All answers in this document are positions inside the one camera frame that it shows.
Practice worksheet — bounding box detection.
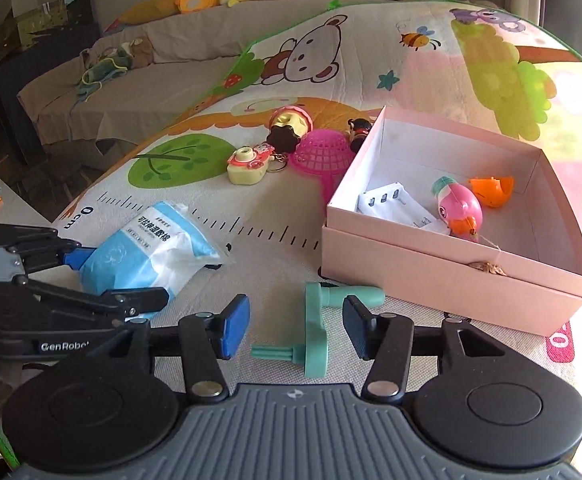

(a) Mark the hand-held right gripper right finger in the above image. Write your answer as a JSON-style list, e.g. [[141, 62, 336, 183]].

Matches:
[[342, 295, 504, 403]]

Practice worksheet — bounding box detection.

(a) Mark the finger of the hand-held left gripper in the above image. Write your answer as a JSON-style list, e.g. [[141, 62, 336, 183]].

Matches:
[[0, 222, 98, 274], [13, 275, 170, 319]]

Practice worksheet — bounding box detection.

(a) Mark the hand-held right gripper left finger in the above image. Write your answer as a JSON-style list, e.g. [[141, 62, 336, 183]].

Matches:
[[88, 294, 250, 403]]

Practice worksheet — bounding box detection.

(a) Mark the teal plastic toy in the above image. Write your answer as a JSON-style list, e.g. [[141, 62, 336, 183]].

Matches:
[[251, 281, 386, 379]]

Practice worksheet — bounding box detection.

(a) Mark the blue and white packet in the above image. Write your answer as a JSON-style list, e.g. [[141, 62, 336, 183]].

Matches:
[[78, 201, 236, 313]]

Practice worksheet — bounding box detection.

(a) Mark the pink cardboard box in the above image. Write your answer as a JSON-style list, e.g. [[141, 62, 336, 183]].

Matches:
[[320, 106, 582, 337]]

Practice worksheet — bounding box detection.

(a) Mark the yellow and pink toy camera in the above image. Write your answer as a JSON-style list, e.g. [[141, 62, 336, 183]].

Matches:
[[227, 144, 289, 187]]

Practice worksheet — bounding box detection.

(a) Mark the pink plastic strainer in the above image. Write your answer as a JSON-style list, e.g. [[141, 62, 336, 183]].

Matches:
[[288, 128, 354, 201]]

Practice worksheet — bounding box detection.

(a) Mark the small black-haired doll figure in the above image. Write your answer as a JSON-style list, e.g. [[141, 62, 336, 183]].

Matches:
[[346, 117, 374, 153]]

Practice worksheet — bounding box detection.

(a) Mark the pink and yellow cupcake toy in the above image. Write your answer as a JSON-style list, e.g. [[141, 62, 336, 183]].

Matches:
[[265, 103, 316, 155]]

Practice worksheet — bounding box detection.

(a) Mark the orange plastic shell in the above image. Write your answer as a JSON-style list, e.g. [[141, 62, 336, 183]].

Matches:
[[468, 175, 515, 209]]

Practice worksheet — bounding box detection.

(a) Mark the green and yellow knit cloth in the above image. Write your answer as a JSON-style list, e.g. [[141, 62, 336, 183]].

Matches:
[[75, 42, 138, 102]]

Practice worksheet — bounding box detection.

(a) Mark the brown plush toy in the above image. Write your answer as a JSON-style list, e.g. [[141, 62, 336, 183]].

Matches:
[[130, 37, 155, 68]]

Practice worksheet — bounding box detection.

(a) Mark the beige covered sofa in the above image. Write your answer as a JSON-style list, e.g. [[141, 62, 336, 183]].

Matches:
[[17, 0, 332, 146]]

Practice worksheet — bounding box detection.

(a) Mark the yellow cushion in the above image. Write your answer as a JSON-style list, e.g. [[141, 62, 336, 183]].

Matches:
[[120, 0, 183, 25]]

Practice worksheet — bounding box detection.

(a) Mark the printed cartoon play mat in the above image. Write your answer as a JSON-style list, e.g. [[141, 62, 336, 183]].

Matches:
[[51, 0, 582, 463]]

